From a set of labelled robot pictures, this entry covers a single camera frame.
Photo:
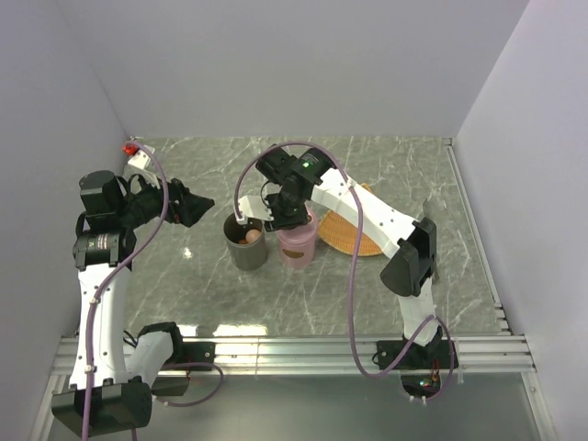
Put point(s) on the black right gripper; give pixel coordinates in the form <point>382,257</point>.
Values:
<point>278,221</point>

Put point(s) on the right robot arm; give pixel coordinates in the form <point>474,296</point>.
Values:
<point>409,244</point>

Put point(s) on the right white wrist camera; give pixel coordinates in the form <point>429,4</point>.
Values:
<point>252,207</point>

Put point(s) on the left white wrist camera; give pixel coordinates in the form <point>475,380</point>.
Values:
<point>140,163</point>

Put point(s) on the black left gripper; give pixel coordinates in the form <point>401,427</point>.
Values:
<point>188,208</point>

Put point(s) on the pink egg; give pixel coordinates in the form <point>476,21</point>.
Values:
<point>252,236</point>

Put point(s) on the grey cylindrical container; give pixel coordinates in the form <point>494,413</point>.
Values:
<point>246,257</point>

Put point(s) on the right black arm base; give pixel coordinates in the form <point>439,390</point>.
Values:
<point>423,363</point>

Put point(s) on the woven bamboo basket tray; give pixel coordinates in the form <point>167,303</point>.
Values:
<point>341,235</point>

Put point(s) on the pink cylindrical container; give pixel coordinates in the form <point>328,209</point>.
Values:
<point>296,256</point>

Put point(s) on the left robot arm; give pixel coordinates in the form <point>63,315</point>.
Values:
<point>109,392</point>

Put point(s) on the pink lid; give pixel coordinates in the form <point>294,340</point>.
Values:
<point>301,234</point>

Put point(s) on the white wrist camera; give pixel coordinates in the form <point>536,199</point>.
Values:
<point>252,207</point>
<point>140,163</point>

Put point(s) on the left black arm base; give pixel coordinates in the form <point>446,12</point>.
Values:
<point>166,366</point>

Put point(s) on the aluminium mounting rail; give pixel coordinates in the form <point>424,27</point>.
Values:
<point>331,355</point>

